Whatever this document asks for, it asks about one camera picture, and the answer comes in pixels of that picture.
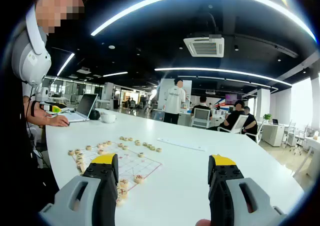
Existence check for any white red-lined chessboard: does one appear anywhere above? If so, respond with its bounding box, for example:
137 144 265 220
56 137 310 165
72 141 163 194

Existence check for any white laptop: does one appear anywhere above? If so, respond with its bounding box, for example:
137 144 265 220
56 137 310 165
62 93 99 123

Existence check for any black round pouch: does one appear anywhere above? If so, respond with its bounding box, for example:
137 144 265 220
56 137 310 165
88 109 101 121

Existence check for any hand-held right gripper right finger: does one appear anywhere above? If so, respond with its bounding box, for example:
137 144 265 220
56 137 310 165
207 154 288 226

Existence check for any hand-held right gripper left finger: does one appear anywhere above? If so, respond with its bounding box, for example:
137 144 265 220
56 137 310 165
38 152 120 226

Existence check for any white office cabinet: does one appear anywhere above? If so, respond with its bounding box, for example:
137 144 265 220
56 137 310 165
262 122 286 147

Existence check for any black cable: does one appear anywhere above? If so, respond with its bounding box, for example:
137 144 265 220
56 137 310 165
23 80 51 169

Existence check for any ceiling air conditioner vent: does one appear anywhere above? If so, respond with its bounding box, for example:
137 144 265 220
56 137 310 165
183 36 225 59

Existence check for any white worn device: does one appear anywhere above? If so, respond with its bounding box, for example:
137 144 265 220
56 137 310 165
11 4 53 88

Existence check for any curved ceiling light strip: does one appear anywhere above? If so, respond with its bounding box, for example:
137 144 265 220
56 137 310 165
90 0 317 43
154 67 293 87

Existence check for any white mesh office chair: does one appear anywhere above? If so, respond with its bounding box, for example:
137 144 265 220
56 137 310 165
191 107 211 130

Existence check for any straight ceiling light strip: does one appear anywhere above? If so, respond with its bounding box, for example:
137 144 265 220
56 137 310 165
56 52 76 77
102 71 129 78

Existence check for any person's left hand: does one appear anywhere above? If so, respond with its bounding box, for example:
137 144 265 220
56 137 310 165
35 110 70 128

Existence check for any group of wooden chess pieces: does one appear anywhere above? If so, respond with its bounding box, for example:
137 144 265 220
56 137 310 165
67 135 163 207

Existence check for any white round pot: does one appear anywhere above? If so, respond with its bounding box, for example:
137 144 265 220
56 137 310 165
100 112 117 124

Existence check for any purple wall screen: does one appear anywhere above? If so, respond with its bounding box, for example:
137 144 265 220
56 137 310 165
224 93 243 106

